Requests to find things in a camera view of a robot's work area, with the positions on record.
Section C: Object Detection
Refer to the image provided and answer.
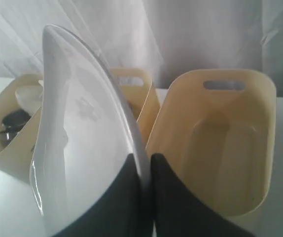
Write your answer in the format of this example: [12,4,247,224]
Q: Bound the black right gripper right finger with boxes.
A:
[150,153,253,237]

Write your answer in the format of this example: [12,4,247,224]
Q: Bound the white plastic bowl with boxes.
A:
[15,80,43,116]

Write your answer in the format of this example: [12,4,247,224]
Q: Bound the steel mug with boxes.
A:
[1,109,31,128]
[0,125,24,148]

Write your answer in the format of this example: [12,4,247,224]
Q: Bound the cream bin with circle mark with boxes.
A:
[0,73,45,175]

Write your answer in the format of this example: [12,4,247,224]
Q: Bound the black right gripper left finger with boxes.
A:
[55,153,142,237]

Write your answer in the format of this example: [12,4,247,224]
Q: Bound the cream bin with square mark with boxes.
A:
[146,69,277,218]

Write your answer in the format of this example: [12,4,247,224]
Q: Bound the cream bin with triangle mark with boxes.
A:
[110,68,160,144]

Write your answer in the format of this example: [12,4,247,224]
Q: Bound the white square plate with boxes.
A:
[30,25,153,237]

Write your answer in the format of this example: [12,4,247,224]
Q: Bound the white backdrop curtain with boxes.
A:
[0,0,283,97]

